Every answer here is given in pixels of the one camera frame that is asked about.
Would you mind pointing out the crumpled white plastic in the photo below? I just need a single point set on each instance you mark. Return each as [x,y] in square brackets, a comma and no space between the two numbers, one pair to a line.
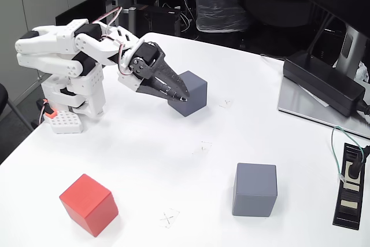
[363,72]

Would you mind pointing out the white paper sheet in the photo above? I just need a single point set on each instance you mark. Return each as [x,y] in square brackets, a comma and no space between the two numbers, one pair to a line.
[315,96]

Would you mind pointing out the grey cube block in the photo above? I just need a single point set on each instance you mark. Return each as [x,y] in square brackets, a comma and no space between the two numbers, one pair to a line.
[193,93]
[254,189]

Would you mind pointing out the clear tape with Y mark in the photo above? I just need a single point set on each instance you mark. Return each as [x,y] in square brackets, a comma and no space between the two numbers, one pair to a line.
[226,103]

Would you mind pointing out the clear tape with X mark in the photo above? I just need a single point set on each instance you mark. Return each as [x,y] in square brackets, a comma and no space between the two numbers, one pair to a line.
[168,218]

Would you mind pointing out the black power plug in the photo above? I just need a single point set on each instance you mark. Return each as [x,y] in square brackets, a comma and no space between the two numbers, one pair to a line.
[354,170]

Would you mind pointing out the silver monitor stand neck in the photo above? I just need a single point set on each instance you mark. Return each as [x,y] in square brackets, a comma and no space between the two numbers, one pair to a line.
[351,47]

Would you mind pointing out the black office chair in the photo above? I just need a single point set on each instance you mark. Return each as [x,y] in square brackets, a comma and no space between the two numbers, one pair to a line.
[3,96]

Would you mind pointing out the black computer case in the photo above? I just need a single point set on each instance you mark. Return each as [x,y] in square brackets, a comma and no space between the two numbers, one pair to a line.
[159,18]

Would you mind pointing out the black power strip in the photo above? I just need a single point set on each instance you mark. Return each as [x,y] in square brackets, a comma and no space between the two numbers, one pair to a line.
[348,200]

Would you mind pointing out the red cube block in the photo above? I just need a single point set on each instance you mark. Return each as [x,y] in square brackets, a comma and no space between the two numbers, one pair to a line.
[86,203]

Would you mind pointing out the silver metal post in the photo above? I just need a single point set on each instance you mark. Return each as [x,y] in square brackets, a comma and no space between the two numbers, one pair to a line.
[131,18]

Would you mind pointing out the clear tape with pen mark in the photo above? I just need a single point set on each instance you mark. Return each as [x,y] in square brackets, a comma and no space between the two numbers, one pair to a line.
[203,147]

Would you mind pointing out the plastic-wrapped black bin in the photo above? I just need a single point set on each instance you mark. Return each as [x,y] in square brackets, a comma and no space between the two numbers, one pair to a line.
[216,4]

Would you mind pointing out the silver monitor stand base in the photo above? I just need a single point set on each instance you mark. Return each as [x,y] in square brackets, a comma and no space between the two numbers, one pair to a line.
[303,108]

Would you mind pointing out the black power adapter brick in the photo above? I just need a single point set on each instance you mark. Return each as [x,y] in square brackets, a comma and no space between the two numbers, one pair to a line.
[318,79]

